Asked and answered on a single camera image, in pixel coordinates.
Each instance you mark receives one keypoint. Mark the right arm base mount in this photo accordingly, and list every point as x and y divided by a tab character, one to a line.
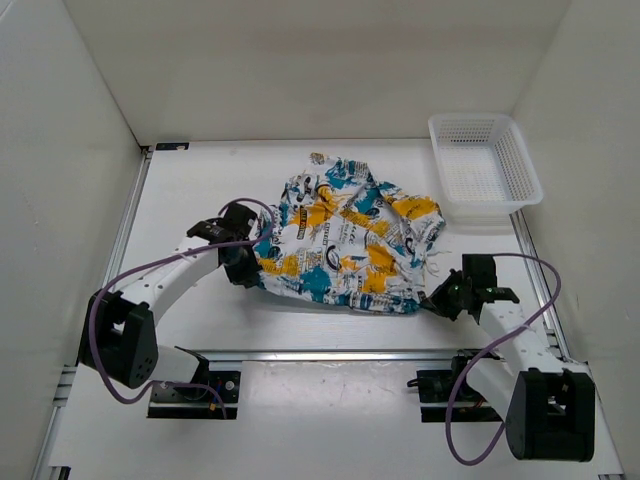
433	381

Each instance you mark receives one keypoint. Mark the patterned white shorts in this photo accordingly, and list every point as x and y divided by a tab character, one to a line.
343	237

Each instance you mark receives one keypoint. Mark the white plastic basket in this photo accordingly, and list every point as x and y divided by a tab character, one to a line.
485	169

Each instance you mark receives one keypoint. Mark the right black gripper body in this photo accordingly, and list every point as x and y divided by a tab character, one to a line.
447	298

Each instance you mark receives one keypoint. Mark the black corner label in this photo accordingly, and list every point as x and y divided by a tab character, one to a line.
172	146

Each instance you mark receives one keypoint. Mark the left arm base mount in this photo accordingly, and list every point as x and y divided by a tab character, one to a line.
198	403

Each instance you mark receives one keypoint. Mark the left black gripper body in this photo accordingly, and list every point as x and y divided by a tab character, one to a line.
243	267

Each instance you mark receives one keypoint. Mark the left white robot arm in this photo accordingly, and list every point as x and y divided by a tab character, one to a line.
119	338

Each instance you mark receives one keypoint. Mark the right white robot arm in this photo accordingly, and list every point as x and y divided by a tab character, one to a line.
547	406

